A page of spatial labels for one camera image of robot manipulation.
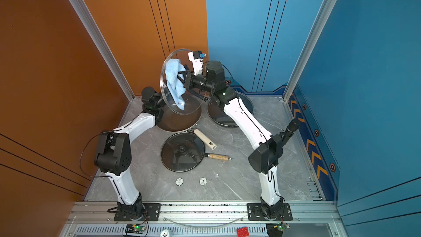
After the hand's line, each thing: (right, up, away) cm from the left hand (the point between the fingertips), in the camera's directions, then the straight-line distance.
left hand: (186, 75), depth 75 cm
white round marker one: (+7, -52, +7) cm, 53 cm away
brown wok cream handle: (+11, -33, +7) cm, 36 cm away
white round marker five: (-5, -53, +7) cm, 53 cm away
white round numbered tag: (-6, -65, -12) cm, 66 cm away
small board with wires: (+42, -66, -6) cm, 78 cm away
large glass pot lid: (-2, -9, +32) cm, 33 cm away
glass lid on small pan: (-5, -39, +15) cm, 42 cm away
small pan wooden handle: (+15, -42, +13) cm, 46 cm away
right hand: (-2, -1, -8) cm, 8 cm away
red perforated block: (+25, -67, -8) cm, 72 cm away
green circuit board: (-21, -68, -4) cm, 71 cm away
